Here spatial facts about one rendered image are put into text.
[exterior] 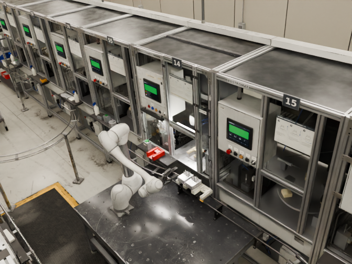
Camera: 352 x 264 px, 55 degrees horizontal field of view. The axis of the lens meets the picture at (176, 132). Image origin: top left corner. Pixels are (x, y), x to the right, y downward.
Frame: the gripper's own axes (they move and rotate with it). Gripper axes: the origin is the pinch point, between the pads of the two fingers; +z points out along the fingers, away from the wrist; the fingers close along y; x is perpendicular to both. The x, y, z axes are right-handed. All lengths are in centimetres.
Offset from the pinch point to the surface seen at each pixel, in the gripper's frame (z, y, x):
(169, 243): -40, -37, -34
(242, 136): 23, 55, -59
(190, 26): 104, 100, 80
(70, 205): -58, -103, 148
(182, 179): 6.4, -11.8, -2.6
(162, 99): 25, 53, 42
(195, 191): 6.9, -16.8, -19.7
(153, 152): 15, -11, 53
